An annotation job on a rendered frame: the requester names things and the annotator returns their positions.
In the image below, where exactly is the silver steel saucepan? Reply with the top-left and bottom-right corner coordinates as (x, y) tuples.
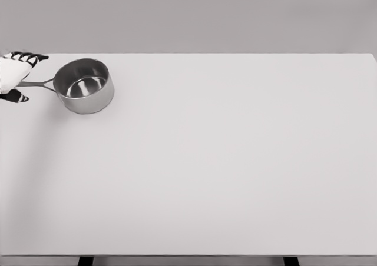
(17, 58), (115, 115)

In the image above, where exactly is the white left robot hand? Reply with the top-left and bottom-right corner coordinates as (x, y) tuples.
(0, 51), (49, 104)

